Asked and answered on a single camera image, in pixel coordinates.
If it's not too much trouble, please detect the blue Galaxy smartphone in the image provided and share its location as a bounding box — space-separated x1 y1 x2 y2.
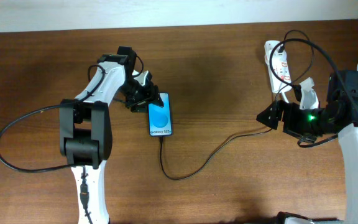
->
148 92 173 136

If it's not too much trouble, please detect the black USB charging cable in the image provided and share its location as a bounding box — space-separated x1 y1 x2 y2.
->
158 29 315 181

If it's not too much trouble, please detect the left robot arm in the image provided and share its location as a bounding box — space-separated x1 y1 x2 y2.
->
59 46 163 223

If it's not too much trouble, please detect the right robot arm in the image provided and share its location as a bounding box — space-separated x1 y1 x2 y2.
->
257 70 358 223

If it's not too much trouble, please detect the white USB charger adapter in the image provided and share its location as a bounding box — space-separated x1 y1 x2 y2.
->
272 50 287 63

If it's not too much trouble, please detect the white power strip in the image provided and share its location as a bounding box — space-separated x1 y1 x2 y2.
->
264 40 291 93

